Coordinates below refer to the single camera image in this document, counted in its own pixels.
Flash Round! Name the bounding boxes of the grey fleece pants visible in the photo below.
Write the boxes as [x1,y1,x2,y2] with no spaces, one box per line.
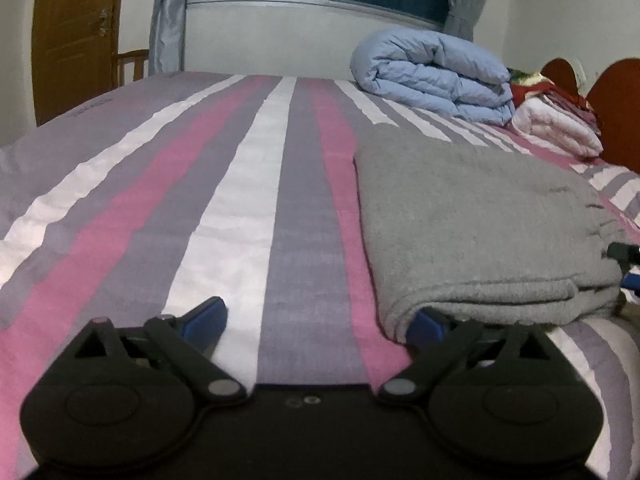
[355,125,628,342]

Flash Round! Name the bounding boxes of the striped pillow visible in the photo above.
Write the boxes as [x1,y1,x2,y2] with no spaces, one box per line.
[570,162,640,229]

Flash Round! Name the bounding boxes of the striped pink grey bedsheet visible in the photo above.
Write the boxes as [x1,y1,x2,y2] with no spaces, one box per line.
[0,70,640,480]

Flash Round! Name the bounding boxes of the red wooden headboard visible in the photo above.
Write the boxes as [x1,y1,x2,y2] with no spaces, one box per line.
[540,56,640,175]

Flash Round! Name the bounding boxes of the folded white pink blanket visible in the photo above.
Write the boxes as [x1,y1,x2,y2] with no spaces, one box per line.
[510,70,603,159]

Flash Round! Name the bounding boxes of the folded light blue duvet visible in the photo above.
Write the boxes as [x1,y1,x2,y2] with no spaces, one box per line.
[349,28,515,126]

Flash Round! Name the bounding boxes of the wooden chair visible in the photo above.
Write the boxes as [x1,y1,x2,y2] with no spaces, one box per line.
[113,49,150,88]

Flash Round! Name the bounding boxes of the brown wooden door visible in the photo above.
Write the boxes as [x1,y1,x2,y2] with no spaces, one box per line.
[32,0,122,125]

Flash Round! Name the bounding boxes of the grey curtain left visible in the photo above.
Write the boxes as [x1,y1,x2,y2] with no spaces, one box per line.
[149,0,188,75]

